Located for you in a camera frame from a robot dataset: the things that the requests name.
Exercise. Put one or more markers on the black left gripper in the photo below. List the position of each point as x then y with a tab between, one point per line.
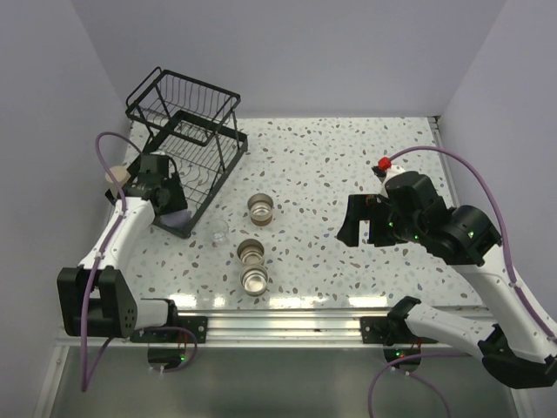
177	202

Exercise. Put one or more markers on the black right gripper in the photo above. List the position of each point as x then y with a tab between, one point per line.
361	206

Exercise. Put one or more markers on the purple plastic cup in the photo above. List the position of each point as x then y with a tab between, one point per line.
179	219

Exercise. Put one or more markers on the beige plastic cup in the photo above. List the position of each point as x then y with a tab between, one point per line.
118	177

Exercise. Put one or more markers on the steel cup with cork base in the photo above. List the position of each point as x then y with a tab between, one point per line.
260	207

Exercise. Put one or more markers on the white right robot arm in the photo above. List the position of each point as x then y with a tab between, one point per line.
519	348

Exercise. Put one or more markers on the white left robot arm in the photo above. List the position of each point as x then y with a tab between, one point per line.
94	297

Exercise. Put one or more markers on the black dish rack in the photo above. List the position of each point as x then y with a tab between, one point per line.
195	124

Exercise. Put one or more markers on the clear glass cup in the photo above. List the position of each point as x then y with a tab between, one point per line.
219	230

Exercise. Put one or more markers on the steel cup near pink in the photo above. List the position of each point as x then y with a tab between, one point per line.
251	252

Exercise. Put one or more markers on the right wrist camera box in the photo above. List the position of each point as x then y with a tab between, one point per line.
385	170

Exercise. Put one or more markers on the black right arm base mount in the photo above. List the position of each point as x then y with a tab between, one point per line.
388	330

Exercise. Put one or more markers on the steel cup near rail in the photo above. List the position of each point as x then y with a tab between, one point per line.
254	279

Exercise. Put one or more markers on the aluminium table edge rail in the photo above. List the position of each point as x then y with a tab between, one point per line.
250	328

